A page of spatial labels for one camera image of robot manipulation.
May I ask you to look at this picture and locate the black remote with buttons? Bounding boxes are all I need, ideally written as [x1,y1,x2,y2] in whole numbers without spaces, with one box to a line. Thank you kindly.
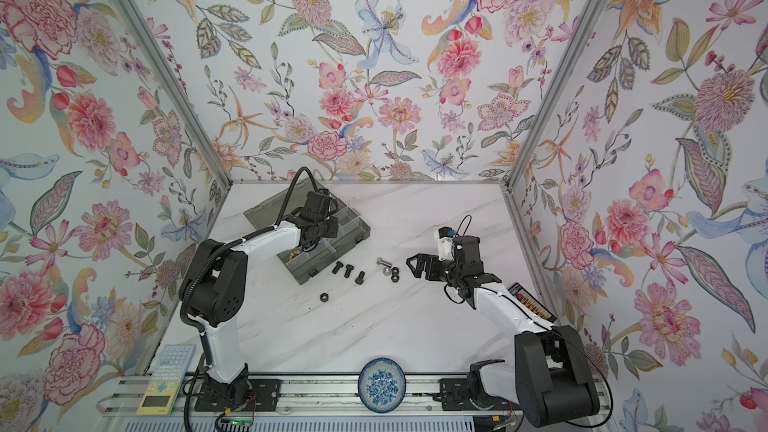
[508,282,557,324]

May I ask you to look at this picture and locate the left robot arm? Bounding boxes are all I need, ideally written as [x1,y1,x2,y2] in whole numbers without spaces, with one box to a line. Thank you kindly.
[179,167,338,406]

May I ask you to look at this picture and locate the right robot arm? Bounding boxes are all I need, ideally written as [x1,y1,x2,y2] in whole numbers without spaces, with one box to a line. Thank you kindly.
[406,228,601,428]

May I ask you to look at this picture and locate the grey plastic organizer box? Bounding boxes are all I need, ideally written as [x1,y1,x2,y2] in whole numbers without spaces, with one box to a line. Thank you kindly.
[243,190,370,285]

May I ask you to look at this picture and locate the yellow green device on rail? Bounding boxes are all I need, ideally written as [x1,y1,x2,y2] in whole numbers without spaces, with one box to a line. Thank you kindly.
[137,344,196,416]

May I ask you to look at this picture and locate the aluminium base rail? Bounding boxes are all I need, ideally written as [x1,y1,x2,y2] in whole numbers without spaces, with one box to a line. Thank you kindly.
[96,374,522,419]

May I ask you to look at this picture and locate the blue white patterned plate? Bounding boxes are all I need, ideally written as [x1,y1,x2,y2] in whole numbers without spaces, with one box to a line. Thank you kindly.
[357,357,407,414]

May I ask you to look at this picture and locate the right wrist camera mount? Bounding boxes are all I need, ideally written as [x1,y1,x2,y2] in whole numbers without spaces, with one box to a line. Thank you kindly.
[434,226,456,261]

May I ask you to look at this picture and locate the silver hex bolt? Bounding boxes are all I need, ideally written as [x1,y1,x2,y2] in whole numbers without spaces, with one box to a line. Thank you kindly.
[376,257,392,268]

